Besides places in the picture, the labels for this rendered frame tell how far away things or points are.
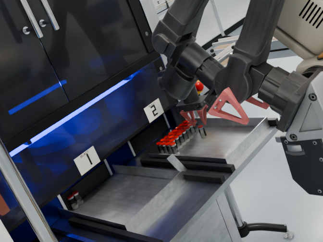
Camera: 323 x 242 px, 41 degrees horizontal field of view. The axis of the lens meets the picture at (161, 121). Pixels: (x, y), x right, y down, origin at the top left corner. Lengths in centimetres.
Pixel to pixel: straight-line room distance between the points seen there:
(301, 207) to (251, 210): 29
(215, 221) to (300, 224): 69
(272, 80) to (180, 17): 23
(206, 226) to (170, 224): 70
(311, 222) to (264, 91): 169
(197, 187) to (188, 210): 11
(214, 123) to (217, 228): 51
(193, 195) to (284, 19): 57
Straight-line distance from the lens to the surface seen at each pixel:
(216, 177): 127
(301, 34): 94
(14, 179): 70
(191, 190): 129
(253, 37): 85
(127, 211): 133
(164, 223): 120
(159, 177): 143
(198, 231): 184
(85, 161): 142
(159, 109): 163
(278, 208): 264
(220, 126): 162
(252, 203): 274
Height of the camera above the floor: 152
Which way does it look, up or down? 20 degrees down
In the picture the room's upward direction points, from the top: 22 degrees counter-clockwise
